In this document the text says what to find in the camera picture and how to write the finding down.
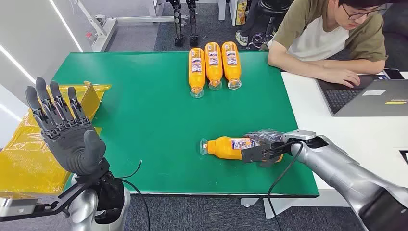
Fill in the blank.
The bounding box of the orange juice bottle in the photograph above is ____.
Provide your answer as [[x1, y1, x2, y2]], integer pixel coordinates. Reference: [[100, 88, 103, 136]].
[[204, 42, 224, 91], [200, 136, 284, 162], [188, 48, 206, 99], [221, 41, 242, 90]]

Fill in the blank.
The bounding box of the black swivel chair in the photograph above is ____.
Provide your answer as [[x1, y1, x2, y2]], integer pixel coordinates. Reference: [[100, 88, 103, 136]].
[[247, 0, 294, 51]]

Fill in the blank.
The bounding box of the person's foot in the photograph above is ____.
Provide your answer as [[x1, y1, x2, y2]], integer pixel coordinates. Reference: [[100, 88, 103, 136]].
[[235, 30, 250, 47]]

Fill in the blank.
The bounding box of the yellow printed carton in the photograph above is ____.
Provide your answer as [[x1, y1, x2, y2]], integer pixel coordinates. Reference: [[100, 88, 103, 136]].
[[235, 0, 248, 26]]

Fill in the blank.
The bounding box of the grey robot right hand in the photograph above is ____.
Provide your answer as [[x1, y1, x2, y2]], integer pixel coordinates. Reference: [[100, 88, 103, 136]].
[[25, 77, 111, 180]]

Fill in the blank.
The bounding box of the long black cable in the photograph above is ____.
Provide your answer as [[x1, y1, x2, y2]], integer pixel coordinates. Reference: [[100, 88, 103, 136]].
[[267, 141, 304, 231], [119, 178, 151, 231]]

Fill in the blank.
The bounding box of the green table mat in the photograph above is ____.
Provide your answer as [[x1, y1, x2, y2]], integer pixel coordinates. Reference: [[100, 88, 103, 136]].
[[51, 51, 320, 198]]

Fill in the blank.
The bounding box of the person's hand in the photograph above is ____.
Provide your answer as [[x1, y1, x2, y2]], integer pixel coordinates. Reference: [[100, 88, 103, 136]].
[[320, 68, 361, 89]]

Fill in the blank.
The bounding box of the grey laptop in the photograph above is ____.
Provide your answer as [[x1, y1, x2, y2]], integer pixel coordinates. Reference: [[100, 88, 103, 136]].
[[316, 75, 408, 117]]

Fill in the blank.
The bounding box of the yellow plastic-wrapped box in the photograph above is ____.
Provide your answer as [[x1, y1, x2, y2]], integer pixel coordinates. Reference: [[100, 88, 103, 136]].
[[0, 80, 112, 196]]

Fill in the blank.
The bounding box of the clear plastic wrap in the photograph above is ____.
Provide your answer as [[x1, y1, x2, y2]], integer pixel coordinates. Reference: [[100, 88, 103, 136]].
[[244, 128, 285, 145]]

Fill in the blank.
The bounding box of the short black cable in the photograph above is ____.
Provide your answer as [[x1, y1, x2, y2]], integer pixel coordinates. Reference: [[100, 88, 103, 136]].
[[115, 160, 143, 180]]

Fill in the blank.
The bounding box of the person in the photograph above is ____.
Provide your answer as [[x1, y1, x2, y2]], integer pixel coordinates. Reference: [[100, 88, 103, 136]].
[[267, 0, 408, 89]]

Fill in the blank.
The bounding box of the white desk frame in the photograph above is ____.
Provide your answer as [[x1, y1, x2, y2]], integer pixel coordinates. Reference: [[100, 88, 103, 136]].
[[75, 0, 189, 53]]

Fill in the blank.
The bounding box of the black mechanical leg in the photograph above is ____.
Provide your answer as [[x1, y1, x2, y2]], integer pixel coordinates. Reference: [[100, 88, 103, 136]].
[[166, 0, 185, 48], [185, 0, 200, 48]]

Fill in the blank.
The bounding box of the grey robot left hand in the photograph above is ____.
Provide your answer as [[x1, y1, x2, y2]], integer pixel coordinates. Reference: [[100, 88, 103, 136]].
[[241, 129, 292, 168]]

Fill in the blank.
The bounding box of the black smartphone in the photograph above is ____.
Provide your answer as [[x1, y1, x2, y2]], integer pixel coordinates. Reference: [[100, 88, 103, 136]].
[[383, 68, 406, 80]]

